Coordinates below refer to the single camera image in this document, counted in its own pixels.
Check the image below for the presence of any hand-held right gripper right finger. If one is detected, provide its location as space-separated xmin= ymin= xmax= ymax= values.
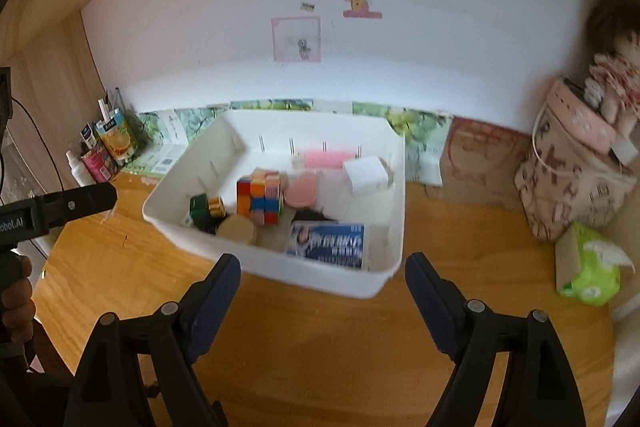
xmin=405 ymin=252 xmax=586 ymax=427

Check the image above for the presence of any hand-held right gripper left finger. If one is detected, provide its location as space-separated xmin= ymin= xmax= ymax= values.
xmin=65 ymin=253 xmax=242 ymax=427

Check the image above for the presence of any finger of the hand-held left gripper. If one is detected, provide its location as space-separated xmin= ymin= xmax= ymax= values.
xmin=37 ymin=182 xmax=118 ymax=230

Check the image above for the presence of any round olive compact case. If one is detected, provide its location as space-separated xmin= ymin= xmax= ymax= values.
xmin=216 ymin=214 xmax=258 ymax=248

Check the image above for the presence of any green bottle with gold cap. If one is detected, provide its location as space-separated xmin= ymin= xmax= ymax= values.
xmin=189 ymin=194 xmax=226 ymax=233

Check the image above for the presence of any colourful puzzle cube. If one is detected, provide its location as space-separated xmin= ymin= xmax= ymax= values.
xmin=236 ymin=168 xmax=288 ymax=225

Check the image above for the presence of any blue floss pick box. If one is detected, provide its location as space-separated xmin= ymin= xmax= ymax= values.
xmin=286 ymin=222 xmax=366 ymax=269

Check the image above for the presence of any black power adapter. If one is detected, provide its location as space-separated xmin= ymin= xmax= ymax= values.
xmin=295 ymin=206 xmax=341 ymax=224

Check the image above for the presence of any white plastic storage bin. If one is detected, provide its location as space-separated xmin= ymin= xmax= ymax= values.
xmin=142 ymin=109 xmax=407 ymax=300

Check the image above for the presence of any white power adapter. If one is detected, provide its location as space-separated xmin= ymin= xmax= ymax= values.
xmin=342 ymin=157 xmax=393 ymax=196

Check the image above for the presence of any pink correction tape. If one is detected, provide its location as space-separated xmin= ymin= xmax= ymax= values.
xmin=284 ymin=172 xmax=318 ymax=209

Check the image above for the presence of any pink hair roller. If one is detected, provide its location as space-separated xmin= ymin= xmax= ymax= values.
xmin=300 ymin=148 xmax=360 ymax=170

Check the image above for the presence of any person's left hand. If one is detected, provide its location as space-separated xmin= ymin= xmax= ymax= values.
xmin=0 ymin=255 xmax=37 ymax=373

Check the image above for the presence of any white spray bottle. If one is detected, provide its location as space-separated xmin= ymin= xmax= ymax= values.
xmin=66 ymin=150 xmax=96 ymax=188

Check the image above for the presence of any pink can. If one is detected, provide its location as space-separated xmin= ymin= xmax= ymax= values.
xmin=80 ymin=147 xmax=120 ymax=182

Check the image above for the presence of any white carton box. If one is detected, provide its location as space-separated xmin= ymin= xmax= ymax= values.
xmin=151 ymin=108 xmax=193 ymax=175

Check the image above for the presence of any brown cartoon mat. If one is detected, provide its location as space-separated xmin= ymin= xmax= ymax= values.
xmin=425 ymin=117 xmax=536 ymax=212

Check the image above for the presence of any green tissue pack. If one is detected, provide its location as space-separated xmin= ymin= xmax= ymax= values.
xmin=554 ymin=222 xmax=623 ymax=306

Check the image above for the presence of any beige printed tote bag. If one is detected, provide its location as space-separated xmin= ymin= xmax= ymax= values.
xmin=515 ymin=104 xmax=633 ymax=243

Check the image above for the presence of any person's black clothing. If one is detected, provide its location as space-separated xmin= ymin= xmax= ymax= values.
xmin=0 ymin=367 xmax=76 ymax=427

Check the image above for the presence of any pink case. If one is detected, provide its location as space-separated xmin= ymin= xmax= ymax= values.
xmin=547 ymin=77 xmax=618 ymax=152

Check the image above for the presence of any white charger block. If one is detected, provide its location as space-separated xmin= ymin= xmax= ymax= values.
xmin=611 ymin=134 xmax=633 ymax=165

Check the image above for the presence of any rag doll in floral dress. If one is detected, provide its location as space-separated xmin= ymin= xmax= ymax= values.
xmin=582 ymin=0 xmax=640 ymax=132

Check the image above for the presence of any black cable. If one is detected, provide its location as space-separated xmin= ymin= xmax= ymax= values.
xmin=10 ymin=97 xmax=66 ymax=192

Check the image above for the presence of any white cable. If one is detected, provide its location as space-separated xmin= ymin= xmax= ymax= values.
xmin=531 ymin=107 xmax=566 ymax=172

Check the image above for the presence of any pink square wall sticker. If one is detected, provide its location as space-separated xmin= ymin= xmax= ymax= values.
xmin=271 ymin=17 xmax=322 ymax=64

